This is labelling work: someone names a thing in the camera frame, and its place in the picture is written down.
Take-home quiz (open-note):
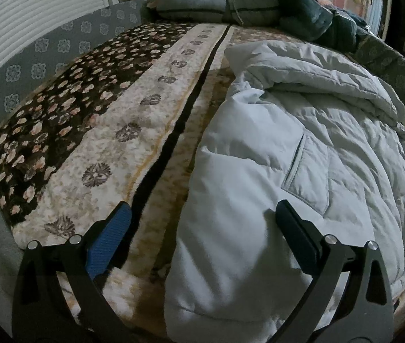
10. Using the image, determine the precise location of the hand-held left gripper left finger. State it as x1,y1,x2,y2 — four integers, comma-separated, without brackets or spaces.
11,201,139,343

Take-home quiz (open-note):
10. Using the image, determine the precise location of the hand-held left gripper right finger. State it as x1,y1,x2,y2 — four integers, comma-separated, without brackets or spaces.
276,199,396,343

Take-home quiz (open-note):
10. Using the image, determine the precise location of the light blue padded jacket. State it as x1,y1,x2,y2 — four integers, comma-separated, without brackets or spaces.
163,39,405,331

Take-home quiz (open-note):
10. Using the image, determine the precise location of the floral plush blanket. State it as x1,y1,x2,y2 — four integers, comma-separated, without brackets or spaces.
0,21,403,343

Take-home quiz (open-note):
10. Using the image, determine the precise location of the grey patterned bed sheet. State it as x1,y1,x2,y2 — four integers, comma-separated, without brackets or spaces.
0,0,405,151

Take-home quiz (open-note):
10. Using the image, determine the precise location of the dark teal quilt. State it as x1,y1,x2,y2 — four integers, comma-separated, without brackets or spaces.
274,0,367,41

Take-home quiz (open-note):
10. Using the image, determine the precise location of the white slatted wardrobe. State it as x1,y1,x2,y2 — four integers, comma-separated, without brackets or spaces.
0,0,121,79

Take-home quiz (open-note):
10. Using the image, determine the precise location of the white framed mirror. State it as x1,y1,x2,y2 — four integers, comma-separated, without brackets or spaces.
367,0,392,36

